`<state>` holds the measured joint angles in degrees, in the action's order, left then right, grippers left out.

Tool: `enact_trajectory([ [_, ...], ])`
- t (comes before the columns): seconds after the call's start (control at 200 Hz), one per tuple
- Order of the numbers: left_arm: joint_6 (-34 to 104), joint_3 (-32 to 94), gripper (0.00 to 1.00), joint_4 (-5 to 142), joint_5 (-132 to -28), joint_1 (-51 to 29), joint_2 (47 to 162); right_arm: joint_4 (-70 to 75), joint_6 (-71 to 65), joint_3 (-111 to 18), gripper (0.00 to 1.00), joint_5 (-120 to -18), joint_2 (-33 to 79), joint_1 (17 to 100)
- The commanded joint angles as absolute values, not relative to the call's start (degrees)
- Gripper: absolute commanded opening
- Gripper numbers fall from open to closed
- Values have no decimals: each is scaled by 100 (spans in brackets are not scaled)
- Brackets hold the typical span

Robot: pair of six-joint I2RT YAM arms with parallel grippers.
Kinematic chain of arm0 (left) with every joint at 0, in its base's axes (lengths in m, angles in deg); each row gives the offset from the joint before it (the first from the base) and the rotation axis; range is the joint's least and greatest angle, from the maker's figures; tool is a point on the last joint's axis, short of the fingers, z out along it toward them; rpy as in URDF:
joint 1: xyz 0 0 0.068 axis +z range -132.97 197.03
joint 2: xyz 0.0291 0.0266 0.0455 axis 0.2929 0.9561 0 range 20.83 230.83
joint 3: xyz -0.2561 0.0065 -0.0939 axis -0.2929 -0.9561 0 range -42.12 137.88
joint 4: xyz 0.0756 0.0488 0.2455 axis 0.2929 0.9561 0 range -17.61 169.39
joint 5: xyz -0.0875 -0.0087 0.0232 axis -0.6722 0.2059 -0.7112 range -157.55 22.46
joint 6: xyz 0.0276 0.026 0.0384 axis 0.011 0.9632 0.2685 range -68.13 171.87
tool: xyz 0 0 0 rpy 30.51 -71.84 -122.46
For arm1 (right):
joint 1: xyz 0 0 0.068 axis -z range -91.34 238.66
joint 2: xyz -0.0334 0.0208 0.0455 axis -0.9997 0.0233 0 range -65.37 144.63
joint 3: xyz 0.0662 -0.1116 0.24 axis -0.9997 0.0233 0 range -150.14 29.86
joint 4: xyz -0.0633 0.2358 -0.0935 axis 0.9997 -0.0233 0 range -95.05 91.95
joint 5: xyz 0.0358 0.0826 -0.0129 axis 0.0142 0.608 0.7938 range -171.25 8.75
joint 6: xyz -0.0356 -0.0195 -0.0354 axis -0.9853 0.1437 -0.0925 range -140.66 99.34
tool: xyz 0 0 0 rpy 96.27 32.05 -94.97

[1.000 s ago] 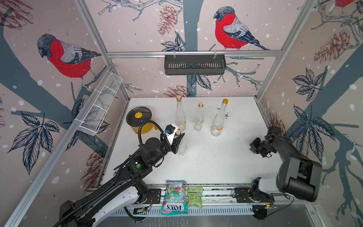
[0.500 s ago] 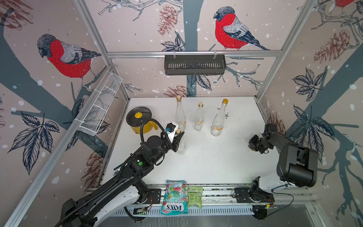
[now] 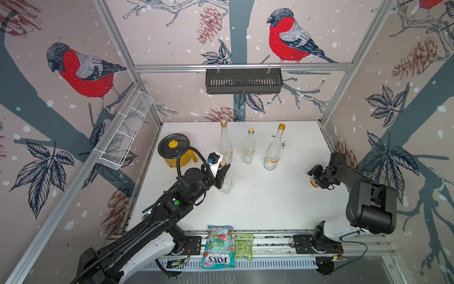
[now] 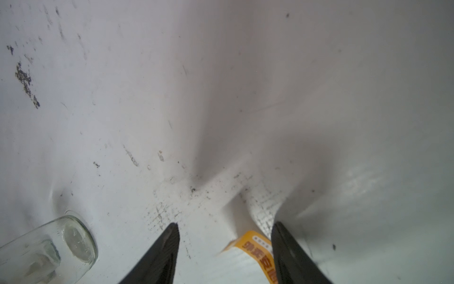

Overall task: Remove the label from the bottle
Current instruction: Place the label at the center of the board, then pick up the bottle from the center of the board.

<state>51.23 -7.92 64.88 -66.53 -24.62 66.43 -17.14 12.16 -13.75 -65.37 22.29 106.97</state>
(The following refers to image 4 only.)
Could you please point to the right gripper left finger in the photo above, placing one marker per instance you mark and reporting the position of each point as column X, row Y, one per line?
column 158, row 264

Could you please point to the square glass bottle with cork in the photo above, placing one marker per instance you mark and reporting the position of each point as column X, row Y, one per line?
column 59, row 252

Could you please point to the orange peeled label strip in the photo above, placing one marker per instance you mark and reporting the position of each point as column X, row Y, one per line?
column 259, row 248

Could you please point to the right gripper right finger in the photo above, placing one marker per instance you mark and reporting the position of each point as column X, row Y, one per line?
column 292, row 264

